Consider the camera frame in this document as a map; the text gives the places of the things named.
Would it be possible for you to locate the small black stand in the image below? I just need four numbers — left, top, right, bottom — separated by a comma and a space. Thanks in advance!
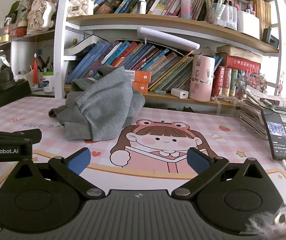
262, 27, 279, 47

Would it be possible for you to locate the white bar lamp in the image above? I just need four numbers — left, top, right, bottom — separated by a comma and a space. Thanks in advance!
137, 26, 200, 50

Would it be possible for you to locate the thick red book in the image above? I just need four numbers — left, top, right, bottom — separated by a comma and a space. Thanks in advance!
223, 54, 261, 74

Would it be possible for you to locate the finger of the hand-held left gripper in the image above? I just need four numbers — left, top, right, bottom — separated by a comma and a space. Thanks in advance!
0, 129, 42, 146

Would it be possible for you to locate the green spine book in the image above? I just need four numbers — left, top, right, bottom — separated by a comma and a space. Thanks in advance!
229, 69, 238, 97

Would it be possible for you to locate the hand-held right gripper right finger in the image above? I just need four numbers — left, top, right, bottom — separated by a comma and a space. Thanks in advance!
171, 147, 268, 200

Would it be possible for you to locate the white jar blue label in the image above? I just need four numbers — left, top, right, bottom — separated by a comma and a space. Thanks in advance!
42, 71, 55, 94

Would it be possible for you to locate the red hardcover book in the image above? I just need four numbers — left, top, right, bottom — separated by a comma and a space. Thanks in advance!
212, 66, 225, 97

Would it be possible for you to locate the white wooden bookshelf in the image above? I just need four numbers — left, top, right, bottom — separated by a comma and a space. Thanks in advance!
0, 0, 286, 110

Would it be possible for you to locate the red tassel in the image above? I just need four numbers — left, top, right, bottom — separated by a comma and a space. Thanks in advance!
32, 52, 39, 84

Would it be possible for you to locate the dark brown cap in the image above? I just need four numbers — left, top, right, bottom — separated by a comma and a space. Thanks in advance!
0, 66, 26, 90

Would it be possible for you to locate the white pen holder box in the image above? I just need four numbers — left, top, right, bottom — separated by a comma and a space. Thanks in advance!
237, 10, 260, 39

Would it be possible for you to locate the white spray bottle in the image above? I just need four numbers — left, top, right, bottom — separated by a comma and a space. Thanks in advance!
137, 0, 147, 14

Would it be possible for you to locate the pink printed tumbler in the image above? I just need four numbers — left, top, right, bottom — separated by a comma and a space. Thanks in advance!
189, 54, 215, 102

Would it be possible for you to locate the grey fluffy keychain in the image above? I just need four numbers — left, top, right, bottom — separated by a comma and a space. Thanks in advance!
244, 172, 286, 240

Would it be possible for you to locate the pearl bead string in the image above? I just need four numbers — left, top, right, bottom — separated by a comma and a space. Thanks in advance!
211, 95, 241, 103

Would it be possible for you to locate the orange white carton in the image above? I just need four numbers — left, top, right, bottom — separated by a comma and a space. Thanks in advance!
125, 69, 151, 83
131, 81, 149, 95

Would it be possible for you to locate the white organizer with pens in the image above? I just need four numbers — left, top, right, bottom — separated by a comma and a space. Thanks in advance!
15, 55, 56, 90

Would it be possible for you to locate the grey fleece garment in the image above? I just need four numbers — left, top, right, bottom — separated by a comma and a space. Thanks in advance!
48, 64, 146, 142

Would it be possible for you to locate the pink cartoon desk mat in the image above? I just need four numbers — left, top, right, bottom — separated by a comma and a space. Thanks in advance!
0, 96, 286, 205

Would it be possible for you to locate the row of blue children's books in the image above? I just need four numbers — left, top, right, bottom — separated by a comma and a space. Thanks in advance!
67, 40, 223, 93

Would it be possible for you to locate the white quilted handbag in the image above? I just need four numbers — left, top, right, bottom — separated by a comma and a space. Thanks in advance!
69, 0, 95, 18

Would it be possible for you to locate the red illustrated spine book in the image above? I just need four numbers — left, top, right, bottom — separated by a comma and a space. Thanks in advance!
223, 67, 232, 97

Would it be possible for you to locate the row of tan thin books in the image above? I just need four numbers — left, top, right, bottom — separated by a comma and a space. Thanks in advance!
252, 0, 273, 40

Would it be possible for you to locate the red round jar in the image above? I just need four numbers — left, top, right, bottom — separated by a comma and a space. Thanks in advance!
17, 20, 28, 37

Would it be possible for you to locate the green leaf plant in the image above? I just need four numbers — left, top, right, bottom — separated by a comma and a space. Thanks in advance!
8, 1, 21, 23

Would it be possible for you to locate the stack of papers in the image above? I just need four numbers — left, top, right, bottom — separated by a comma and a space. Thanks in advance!
238, 85, 286, 140

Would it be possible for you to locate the black box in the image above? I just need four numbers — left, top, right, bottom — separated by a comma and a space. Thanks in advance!
0, 79, 31, 115

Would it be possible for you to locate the black smartphone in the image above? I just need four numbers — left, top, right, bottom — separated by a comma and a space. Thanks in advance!
261, 109, 286, 161

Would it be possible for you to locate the thick cream book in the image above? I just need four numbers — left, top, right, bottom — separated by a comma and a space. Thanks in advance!
217, 45, 262, 57

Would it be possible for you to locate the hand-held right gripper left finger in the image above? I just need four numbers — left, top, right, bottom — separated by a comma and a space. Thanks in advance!
10, 147, 106, 200

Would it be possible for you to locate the colourful dried bouquet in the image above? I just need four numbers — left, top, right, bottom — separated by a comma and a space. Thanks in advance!
235, 70, 268, 100

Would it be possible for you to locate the white charger block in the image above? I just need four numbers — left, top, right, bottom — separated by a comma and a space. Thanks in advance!
171, 88, 189, 98

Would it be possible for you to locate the pastel gradient bottle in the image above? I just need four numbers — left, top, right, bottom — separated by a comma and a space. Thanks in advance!
180, 0, 193, 19

